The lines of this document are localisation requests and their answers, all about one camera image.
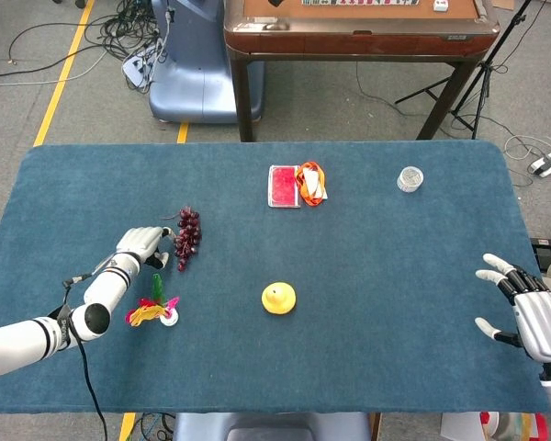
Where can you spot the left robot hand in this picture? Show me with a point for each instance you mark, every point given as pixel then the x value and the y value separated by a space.
pixel 140 241

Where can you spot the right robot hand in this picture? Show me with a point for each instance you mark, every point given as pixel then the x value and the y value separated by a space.
pixel 544 321

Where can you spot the red grape bunch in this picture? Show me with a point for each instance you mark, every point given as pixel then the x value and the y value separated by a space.
pixel 188 239

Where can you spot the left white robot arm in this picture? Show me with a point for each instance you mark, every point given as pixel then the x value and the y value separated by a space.
pixel 110 285

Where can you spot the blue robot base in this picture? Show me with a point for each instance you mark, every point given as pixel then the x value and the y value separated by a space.
pixel 188 82

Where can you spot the colourful feather shuttlecock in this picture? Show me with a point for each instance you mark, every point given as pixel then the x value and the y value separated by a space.
pixel 169 317

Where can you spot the yellow pear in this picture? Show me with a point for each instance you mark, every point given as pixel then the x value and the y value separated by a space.
pixel 279 299

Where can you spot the red and white bag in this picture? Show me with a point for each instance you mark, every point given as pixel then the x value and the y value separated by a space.
pixel 514 427

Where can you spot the white power strip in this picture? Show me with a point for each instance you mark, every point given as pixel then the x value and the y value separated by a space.
pixel 548 163

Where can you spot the grey power strip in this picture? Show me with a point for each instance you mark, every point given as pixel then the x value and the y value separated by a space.
pixel 135 66

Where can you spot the orange patterned ribbon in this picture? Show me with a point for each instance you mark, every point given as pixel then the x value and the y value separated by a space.
pixel 312 184

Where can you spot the small white round container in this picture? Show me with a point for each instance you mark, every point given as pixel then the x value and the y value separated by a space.
pixel 410 179

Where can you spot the grey robot torso base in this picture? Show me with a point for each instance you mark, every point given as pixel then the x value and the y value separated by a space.
pixel 271 427

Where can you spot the black tripod stand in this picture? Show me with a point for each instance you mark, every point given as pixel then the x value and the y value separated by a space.
pixel 486 66

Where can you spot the brown mahjong table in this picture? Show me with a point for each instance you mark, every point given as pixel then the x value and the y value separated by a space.
pixel 349 43

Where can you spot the face-up mahjong tile row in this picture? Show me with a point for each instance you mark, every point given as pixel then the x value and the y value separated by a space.
pixel 358 2

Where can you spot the single white mahjong tile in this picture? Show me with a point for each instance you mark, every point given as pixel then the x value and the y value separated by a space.
pixel 441 5

